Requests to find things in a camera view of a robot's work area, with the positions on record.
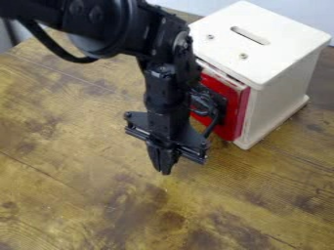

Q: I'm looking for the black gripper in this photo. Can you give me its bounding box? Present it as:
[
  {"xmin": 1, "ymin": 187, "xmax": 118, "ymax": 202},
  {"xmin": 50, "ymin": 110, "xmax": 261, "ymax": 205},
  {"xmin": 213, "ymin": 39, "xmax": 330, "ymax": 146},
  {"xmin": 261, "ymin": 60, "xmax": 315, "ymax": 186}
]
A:
[{"xmin": 126, "ymin": 64, "xmax": 207, "ymax": 175}]

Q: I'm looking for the black metal drawer handle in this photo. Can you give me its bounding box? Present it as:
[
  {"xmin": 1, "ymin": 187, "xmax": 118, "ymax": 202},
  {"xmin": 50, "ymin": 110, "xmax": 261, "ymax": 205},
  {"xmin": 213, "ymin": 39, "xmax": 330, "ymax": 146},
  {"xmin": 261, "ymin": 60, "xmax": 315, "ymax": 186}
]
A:
[{"xmin": 191, "ymin": 84, "xmax": 229, "ymax": 138}]

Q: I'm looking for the red wooden drawer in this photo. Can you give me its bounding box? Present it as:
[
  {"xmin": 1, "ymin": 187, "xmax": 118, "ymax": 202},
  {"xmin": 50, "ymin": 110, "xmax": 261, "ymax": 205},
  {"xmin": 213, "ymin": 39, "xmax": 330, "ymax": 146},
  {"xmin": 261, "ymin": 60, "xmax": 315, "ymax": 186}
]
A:
[{"xmin": 192, "ymin": 60, "xmax": 251, "ymax": 142}]

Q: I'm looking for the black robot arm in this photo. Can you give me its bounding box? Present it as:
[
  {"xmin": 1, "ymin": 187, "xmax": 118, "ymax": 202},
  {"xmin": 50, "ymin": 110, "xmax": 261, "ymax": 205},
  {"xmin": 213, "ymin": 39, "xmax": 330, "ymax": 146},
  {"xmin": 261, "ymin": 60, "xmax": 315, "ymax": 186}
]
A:
[{"xmin": 0, "ymin": 0, "xmax": 207, "ymax": 175}]

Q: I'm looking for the white wooden box cabinet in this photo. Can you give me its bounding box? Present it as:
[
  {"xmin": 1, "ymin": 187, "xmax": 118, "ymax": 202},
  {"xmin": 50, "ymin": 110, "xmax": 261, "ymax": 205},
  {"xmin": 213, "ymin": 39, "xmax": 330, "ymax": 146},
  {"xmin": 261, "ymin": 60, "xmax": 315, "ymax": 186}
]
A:
[{"xmin": 191, "ymin": 1, "xmax": 331, "ymax": 149}]

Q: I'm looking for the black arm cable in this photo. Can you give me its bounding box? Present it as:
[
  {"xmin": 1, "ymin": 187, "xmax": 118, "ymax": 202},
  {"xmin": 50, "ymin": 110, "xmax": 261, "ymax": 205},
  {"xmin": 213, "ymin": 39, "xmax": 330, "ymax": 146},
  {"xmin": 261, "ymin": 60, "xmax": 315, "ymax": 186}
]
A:
[{"xmin": 17, "ymin": 19, "xmax": 102, "ymax": 64}]

